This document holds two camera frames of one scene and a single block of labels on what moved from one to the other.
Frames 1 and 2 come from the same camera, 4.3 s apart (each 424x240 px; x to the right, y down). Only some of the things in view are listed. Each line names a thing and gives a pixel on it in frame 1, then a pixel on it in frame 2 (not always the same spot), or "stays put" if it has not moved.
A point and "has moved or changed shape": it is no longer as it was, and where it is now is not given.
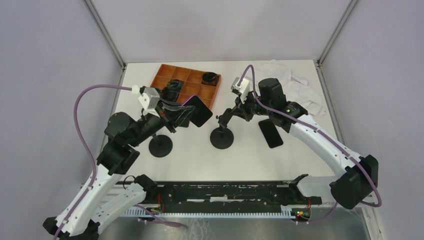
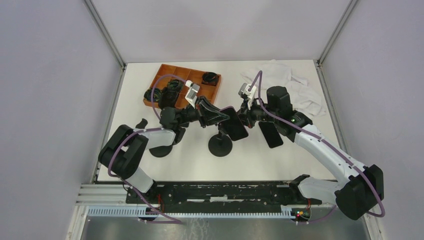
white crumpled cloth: (297, 87) stays put
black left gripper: (167, 117) to (207, 113)
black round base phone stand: (222, 138) has moved or changed shape
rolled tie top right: (209, 77) stays put
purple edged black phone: (200, 114) has moved or changed shape
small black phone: (270, 133) stays put
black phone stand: (160, 145) stays put
